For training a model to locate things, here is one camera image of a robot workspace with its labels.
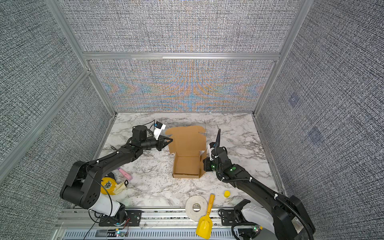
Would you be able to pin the yellow work glove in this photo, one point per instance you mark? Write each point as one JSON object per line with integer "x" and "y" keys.
{"x": 111, "y": 187}

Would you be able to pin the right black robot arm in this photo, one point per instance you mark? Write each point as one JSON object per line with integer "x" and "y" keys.
{"x": 291, "y": 220}

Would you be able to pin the aluminium front frame rail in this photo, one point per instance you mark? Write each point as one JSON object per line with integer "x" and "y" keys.
{"x": 157, "y": 223}

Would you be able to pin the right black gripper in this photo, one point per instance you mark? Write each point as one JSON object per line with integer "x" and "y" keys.
{"x": 206, "y": 164}

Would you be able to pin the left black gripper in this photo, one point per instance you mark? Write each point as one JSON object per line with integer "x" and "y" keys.
{"x": 161, "y": 144}

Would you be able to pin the white tape roll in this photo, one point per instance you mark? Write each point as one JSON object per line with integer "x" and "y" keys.
{"x": 196, "y": 207}

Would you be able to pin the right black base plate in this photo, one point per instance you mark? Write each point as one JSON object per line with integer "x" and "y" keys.
{"x": 230, "y": 217}

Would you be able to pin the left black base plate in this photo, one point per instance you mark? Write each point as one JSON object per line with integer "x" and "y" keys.
{"x": 130, "y": 218}

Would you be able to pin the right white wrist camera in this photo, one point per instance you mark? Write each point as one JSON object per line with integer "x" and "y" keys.
{"x": 213, "y": 147}

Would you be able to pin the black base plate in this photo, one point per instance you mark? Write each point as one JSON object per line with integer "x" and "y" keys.
{"x": 130, "y": 218}
{"x": 230, "y": 217}

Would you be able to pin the brown cardboard box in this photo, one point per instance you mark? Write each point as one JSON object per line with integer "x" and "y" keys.
{"x": 189, "y": 146}

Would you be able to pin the yellow plastic toy shovel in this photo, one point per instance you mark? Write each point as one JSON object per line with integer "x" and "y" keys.
{"x": 205, "y": 224}

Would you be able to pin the small yellow bottle cap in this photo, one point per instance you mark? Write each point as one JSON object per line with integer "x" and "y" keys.
{"x": 227, "y": 194}

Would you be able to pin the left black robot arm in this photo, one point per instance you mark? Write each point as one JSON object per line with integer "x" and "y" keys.
{"x": 83, "y": 184}

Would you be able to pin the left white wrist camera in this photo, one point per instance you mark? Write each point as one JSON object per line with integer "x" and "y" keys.
{"x": 158, "y": 128}

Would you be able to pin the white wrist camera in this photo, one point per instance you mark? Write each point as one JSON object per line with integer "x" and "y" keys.
{"x": 158, "y": 128}
{"x": 213, "y": 147}

